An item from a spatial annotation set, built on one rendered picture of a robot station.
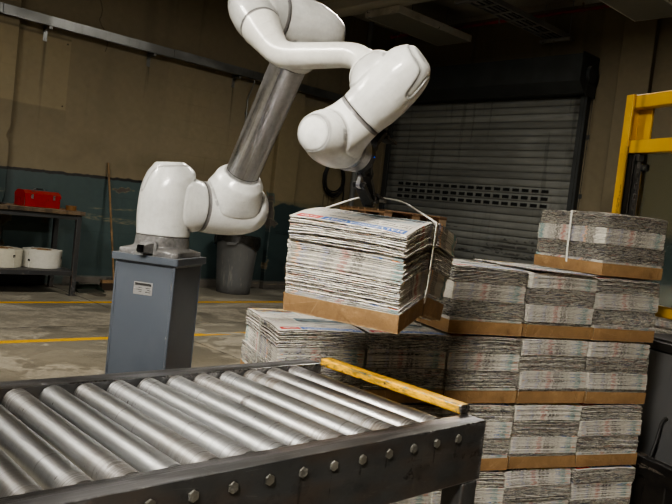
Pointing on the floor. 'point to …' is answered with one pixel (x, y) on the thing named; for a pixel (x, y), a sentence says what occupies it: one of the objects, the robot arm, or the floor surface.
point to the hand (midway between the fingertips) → (385, 169)
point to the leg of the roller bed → (463, 493)
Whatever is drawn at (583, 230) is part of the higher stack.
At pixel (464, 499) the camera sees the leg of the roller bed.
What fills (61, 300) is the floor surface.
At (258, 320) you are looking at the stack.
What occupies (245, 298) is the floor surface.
